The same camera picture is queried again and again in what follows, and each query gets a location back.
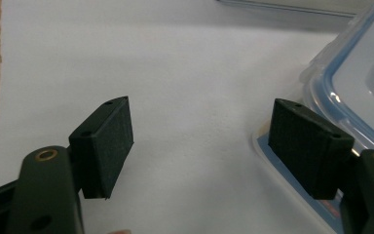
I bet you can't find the flat clear lid blue label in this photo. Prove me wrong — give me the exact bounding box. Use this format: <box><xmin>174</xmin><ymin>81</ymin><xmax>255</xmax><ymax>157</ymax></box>
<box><xmin>251</xmin><ymin>119</ymin><xmax>346</xmax><ymax>234</ymax></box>

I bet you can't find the clear container with blue seal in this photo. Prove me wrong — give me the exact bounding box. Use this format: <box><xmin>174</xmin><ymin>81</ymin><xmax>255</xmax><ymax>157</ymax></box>
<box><xmin>299</xmin><ymin>0</ymin><xmax>374</xmax><ymax>154</ymax></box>

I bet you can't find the white paper sheet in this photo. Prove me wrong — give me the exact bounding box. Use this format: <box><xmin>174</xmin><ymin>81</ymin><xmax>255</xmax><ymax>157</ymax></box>
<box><xmin>0</xmin><ymin>0</ymin><xmax>374</xmax><ymax>234</ymax></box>

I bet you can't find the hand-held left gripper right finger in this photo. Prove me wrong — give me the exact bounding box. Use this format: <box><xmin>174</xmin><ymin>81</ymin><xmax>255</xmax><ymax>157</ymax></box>
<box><xmin>267</xmin><ymin>97</ymin><xmax>355</xmax><ymax>201</ymax></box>

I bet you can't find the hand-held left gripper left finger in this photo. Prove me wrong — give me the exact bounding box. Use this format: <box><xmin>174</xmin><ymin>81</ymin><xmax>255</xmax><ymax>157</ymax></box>
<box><xmin>68</xmin><ymin>96</ymin><xmax>135</xmax><ymax>200</ymax></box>

